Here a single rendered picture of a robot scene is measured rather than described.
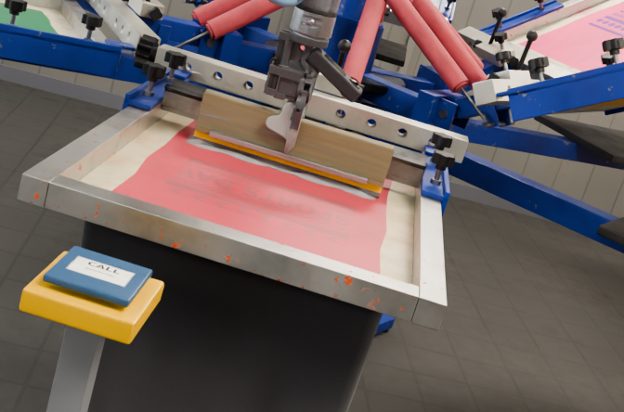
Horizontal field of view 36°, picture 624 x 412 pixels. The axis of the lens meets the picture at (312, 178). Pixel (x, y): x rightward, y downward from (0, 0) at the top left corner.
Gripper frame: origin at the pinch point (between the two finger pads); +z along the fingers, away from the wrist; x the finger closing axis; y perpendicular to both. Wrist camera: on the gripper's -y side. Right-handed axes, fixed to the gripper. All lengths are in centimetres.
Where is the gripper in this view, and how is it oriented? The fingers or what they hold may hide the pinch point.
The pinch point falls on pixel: (292, 145)
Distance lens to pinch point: 176.5
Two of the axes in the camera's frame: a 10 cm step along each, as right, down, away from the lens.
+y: -9.6, -2.7, 0.3
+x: -1.1, 2.6, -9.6
